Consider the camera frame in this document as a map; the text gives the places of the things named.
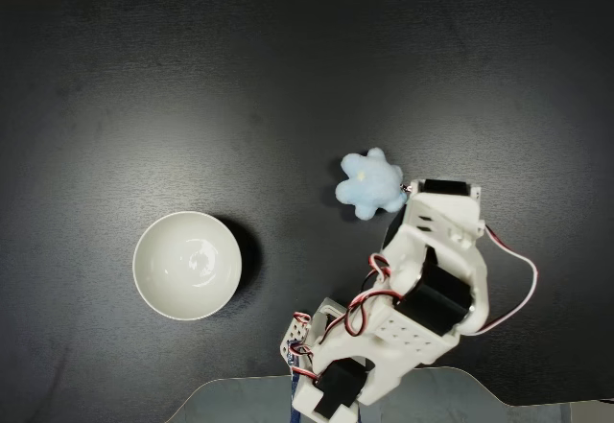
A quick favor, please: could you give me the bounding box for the skyblue plush doll keychain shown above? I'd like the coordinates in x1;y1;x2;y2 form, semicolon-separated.
334;148;414;221

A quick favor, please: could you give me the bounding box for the white bowl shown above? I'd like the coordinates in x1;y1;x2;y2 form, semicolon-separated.
131;210;243;321

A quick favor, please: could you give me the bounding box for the blue table clamp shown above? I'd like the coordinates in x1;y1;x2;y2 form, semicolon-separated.
286;345;308;423

